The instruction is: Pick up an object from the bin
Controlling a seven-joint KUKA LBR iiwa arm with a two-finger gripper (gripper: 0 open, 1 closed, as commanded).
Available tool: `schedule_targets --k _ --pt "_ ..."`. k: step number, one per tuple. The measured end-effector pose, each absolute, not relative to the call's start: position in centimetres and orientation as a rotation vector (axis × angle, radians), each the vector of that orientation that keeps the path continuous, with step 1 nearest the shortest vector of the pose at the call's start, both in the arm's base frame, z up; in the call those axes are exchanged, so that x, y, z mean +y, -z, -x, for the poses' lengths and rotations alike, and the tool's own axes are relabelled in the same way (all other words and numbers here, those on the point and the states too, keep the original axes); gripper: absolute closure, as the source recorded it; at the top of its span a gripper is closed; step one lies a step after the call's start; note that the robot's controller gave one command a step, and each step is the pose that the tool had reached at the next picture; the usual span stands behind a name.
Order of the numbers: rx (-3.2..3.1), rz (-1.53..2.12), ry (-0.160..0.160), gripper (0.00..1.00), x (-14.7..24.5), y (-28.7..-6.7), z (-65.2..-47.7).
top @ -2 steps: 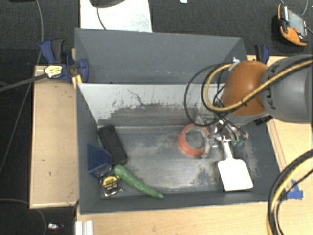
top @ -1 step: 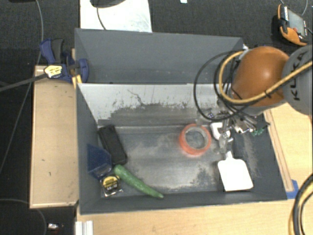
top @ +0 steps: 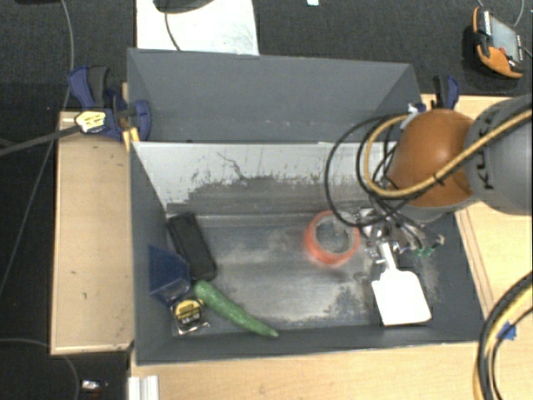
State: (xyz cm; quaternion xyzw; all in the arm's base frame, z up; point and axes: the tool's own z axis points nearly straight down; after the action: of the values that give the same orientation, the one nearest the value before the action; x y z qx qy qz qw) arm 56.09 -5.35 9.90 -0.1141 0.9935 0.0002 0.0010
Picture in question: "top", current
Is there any orange tape ring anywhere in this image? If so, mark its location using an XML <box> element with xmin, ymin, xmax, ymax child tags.
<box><xmin>302</xmin><ymin>210</ymin><xmax>361</xmax><ymax>268</ymax></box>

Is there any green toy cucumber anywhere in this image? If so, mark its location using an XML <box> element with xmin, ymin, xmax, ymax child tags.
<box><xmin>192</xmin><ymin>279</ymin><xmax>280</xmax><ymax>339</ymax></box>

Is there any black phone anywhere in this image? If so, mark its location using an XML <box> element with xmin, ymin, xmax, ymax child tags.
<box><xmin>166</xmin><ymin>212</ymin><xmax>218</xmax><ymax>283</ymax></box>

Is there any grey metal bin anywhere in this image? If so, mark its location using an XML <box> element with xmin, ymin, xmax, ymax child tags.
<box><xmin>126</xmin><ymin>47</ymin><xmax>486</xmax><ymax>366</ymax></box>

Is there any pale wood board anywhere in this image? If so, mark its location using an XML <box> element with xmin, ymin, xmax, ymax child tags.
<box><xmin>50</xmin><ymin>110</ymin><xmax>137</xmax><ymax>356</ymax></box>

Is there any blue clear plastic box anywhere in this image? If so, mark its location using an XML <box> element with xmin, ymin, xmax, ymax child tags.
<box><xmin>147</xmin><ymin>243</ymin><xmax>193</xmax><ymax>307</ymax></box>

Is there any white spatula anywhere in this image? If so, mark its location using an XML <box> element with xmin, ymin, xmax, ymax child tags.
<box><xmin>370</xmin><ymin>242</ymin><xmax>433</xmax><ymax>328</ymax></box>

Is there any yellow and black tape measure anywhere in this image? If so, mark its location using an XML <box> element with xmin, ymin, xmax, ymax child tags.
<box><xmin>172</xmin><ymin>297</ymin><xmax>210</xmax><ymax>336</ymax></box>

